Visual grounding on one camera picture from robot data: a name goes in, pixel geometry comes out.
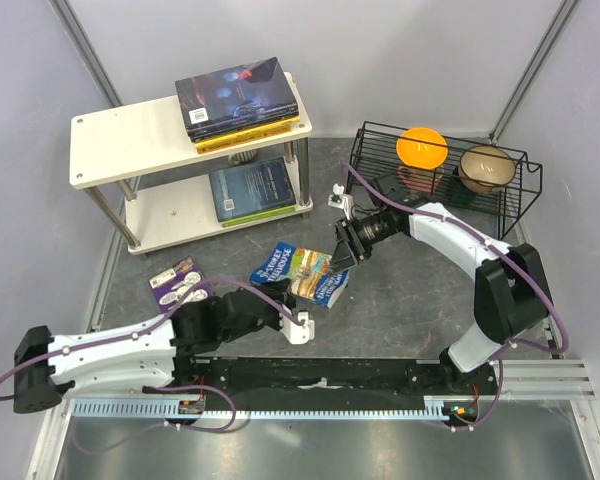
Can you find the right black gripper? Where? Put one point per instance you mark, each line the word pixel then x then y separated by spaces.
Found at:
pixel 344 258

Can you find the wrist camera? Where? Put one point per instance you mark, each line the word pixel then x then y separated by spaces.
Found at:
pixel 299 331
pixel 340 199

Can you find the beige brown bowl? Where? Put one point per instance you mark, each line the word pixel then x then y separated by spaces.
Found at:
pixel 486 169

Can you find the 91-storey treehouse book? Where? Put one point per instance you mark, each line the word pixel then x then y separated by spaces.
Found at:
pixel 308 272

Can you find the black moon and sixpence book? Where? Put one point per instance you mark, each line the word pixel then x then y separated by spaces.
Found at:
pixel 201 125

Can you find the orange bowl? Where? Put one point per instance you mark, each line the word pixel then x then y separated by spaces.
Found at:
pixel 422 147

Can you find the purple robinson crusoe book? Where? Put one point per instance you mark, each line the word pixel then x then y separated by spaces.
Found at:
pixel 262 82

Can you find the black wire dish rack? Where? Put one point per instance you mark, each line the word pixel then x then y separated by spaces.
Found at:
pixel 374 156

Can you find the blue grey bottom book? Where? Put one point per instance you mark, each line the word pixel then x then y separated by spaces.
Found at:
pixel 249 191

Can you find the white two-tier shelf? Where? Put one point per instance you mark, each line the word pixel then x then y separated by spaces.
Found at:
pixel 109 147

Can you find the white coiled object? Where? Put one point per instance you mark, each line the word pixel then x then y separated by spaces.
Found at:
pixel 242 157

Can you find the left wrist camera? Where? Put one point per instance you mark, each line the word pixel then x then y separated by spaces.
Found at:
pixel 299 331

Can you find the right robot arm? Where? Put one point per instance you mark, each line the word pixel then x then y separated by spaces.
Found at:
pixel 510 289

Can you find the yellow hardcover book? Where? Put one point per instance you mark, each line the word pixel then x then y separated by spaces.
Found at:
pixel 245 136

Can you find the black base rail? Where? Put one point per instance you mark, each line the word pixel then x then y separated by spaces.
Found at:
pixel 246 374

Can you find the slotted cable duct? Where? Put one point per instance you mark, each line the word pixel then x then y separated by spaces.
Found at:
pixel 317 403

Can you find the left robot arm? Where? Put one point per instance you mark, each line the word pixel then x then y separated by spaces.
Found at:
pixel 150 355

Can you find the dark green cup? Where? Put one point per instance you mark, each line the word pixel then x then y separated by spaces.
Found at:
pixel 456 192

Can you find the green cartoon book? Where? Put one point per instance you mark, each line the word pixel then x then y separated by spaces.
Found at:
pixel 265 217

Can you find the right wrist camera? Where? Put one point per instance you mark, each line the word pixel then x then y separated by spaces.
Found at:
pixel 340 199

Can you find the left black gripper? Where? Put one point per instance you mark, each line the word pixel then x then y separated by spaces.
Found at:
pixel 280 292

